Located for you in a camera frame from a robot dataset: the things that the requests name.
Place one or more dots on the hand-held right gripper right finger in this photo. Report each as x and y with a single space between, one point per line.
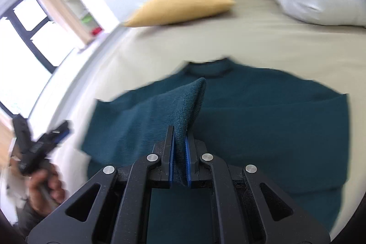
188 159

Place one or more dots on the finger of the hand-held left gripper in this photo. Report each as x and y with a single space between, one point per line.
61 132

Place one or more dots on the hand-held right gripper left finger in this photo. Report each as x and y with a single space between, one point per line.
171 159

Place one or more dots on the teal knit sweater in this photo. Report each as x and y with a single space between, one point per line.
257 118

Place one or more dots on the person's left forearm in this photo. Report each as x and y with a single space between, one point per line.
28 218

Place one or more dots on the person's left hand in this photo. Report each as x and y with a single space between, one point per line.
47 189

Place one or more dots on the black framed window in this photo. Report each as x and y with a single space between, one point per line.
28 41

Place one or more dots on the red box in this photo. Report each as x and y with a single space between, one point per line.
96 30

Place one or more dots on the green shelf item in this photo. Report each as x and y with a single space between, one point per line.
86 19

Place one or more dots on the bed with beige sheet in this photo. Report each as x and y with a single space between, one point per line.
257 41

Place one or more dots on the yellow pillow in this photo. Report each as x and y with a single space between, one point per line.
183 5

